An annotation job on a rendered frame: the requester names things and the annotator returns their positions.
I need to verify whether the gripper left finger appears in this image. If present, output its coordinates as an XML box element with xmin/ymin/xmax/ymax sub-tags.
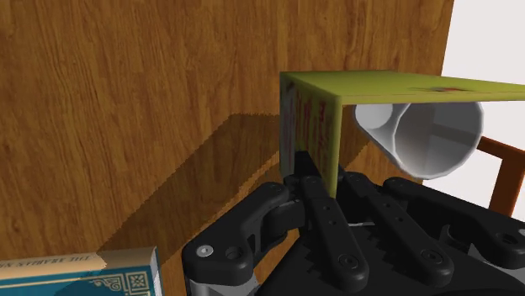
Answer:
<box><xmin>181</xmin><ymin>173</ymin><xmax>370</xmax><ymax>293</ymax></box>

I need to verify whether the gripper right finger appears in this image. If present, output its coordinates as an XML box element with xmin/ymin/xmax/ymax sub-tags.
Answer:
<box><xmin>338</xmin><ymin>171</ymin><xmax>525</xmax><ymax>288</ymax></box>

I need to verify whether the yellow-green book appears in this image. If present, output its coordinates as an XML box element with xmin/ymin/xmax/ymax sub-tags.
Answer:
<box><xmin>279</xmin><ymin>70</ymin><xmax>525</xmax><ymax>200</ymax></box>

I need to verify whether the white cup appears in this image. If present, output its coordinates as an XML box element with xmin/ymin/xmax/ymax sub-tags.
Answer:
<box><xmin>353</xmin><ymin>102</ymin><xmax>485</xmax><ymax>181</ymax></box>

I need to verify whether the brown wooden chair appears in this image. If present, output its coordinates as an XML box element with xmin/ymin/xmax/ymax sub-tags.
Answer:
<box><xmin>475</xmin><ymin>136</ymin><xmax>525</xmax><ymax>218</ymax></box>

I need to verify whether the blue book with tan spine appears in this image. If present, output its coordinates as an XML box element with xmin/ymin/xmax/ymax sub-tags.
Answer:
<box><xmin>0</xmin><ymin>246</ymin><xmax>164</xmax><ymax>296</ymax></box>

